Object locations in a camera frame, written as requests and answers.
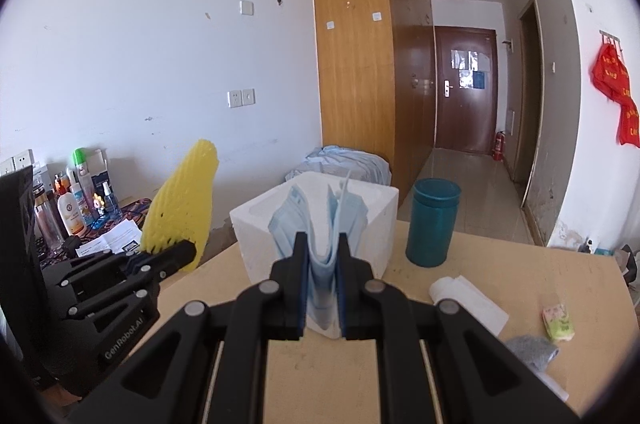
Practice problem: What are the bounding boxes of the printed paper sheets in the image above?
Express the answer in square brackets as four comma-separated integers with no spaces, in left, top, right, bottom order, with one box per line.
[75,221,143,257]

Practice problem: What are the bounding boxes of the wooden door frame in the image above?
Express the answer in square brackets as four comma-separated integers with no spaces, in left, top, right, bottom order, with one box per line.
[512,0,545,210]

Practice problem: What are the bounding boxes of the white cardboard box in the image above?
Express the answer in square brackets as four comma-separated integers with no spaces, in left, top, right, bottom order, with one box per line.
[85,148,110,205]

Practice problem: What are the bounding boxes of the clear plastic bottle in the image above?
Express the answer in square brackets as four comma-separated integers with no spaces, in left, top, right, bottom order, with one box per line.
[32,184,63,250]

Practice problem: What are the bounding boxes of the white lotion bottle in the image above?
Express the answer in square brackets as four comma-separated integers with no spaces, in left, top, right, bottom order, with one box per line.
[56,191,84,237]

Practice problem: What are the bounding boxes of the yellow foam net sleeve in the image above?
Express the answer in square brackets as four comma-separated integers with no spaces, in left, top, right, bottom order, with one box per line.
[140,139,220,274]

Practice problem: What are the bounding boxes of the brown door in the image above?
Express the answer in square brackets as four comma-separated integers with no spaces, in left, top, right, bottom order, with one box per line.
[434,25,498,155]

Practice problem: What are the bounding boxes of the small blue spray bottle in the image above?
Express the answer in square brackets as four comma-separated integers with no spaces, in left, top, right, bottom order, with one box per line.
[101,181,119,217]

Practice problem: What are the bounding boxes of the black monitor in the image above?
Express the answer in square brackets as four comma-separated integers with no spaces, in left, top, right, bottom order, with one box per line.
[0,164,48,345]

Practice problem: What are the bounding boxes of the white foam box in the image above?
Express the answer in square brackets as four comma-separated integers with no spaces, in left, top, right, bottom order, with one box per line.
[230,171,400,340]

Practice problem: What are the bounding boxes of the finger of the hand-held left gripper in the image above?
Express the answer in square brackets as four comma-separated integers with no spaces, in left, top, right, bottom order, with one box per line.
[61,240,197,322]
[44,238,151,292]

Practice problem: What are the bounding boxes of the green tissue packet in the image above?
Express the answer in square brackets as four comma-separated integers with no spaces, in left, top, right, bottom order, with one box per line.
[542,302,576,344]

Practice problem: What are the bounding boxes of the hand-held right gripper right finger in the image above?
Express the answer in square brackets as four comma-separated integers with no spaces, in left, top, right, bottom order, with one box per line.
[337,231,583,424]

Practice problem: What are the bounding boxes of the white tissue paper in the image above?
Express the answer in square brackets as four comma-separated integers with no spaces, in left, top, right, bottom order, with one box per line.
[430,275,510,337]

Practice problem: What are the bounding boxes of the grey cloth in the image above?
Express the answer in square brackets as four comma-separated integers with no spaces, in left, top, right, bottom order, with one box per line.
[505,335,561,372]

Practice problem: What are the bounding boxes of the red hanging cloth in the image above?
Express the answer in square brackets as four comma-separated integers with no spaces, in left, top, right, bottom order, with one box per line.
[589,43,640,148]

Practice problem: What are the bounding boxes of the white wall socket strip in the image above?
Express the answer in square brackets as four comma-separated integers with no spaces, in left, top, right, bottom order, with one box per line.
[0,150,34,177]

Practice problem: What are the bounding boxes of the paper notices on door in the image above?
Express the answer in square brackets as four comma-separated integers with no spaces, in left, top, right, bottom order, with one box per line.
[451,49,488,90]

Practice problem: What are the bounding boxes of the teal canister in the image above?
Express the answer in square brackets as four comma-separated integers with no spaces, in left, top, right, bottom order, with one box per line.
[405,177,462,269]

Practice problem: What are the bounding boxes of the green cap spray bottle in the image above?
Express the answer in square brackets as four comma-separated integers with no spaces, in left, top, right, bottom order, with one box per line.
[71,148,97,225]

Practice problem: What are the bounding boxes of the bundle of blue face masks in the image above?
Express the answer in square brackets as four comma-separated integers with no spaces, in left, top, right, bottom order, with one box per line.
[268,169,370,326]

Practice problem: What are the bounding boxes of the light blue bedding bundle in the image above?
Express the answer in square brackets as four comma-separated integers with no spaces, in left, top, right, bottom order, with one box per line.
[285,145,392,192]

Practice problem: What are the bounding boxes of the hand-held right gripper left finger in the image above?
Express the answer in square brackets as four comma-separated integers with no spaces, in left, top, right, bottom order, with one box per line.
[67,231,307,424]

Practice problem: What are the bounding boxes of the wooden wardrobe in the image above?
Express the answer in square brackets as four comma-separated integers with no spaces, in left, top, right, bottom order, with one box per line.
[309,0,435,200]

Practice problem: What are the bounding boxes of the white double wall socket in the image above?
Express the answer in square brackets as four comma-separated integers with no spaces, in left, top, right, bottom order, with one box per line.
[227,88,256,107]

